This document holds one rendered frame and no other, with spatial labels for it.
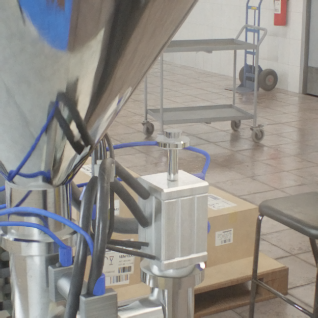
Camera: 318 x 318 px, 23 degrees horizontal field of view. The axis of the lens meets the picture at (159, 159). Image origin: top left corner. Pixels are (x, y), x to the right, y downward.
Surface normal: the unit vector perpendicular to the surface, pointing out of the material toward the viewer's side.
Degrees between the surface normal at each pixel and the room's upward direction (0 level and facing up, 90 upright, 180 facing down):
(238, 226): 90
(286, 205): 0
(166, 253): 90
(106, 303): 90
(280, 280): 90
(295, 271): 0
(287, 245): 0
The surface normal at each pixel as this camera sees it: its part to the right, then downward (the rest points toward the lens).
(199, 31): -0.87, 0.13
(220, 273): 0.00, -0.97
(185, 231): 0.49, 0.22
